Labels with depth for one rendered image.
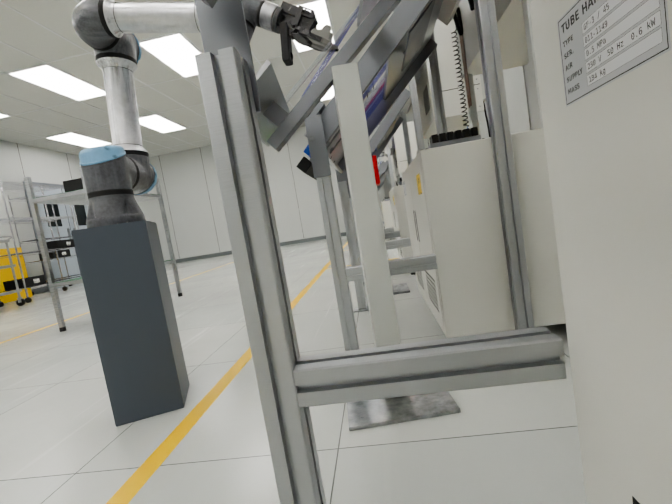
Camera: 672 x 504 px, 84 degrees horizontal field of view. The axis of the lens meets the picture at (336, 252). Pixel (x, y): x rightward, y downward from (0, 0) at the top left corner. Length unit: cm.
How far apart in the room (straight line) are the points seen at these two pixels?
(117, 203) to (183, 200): 1002
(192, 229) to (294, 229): 288
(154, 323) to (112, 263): 20
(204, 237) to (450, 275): 1009
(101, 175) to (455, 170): 99
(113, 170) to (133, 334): 46
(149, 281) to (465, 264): 90
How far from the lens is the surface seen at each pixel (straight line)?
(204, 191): 1095
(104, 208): 121
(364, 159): 89
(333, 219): 107
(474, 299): 117
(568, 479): 78
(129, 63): 146
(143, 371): 122
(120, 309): 119
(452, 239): 113
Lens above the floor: 46
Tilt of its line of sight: 5 degrees down
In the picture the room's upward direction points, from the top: 9 degrees counter-clockwise
